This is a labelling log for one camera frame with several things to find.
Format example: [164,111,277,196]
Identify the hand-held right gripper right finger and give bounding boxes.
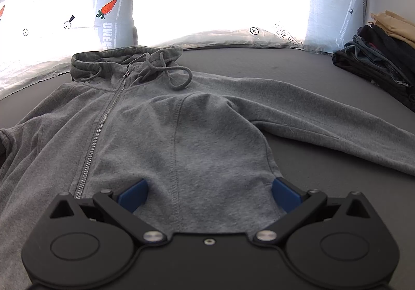
[253,177,374,243]

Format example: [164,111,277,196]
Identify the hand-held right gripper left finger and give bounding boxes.
[48,179,168,244]

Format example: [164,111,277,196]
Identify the grey zip hoodie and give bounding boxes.
[0,45,415,290]

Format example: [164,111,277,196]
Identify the dark folded garment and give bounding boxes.
[332,49,415,110]

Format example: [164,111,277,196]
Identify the folded blue jeans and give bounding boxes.
[344,34,412,87]

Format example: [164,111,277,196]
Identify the tan folded garment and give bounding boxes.
[370,10,415,48]

